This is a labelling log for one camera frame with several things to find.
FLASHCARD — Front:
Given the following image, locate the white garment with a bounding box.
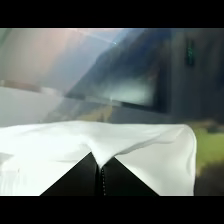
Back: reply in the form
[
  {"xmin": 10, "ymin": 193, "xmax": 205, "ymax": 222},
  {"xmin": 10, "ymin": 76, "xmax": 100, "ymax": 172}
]
[{"xmin": 0, "ymin": 120, "xmax": 198, "ymax": 197}]

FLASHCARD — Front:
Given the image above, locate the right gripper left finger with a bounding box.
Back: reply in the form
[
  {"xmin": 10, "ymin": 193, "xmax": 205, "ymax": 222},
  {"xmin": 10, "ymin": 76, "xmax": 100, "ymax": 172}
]
[{"xmin": 40, "ymin": 151, "xmax": 100, "ymax": 197}]

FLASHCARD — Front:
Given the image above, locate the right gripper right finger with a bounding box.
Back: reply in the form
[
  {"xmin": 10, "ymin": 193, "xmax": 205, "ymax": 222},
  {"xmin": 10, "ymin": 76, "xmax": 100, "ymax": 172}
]
[{"xmin": 99, "ymin": 156, "xmax": 160, "ymax": 197}]

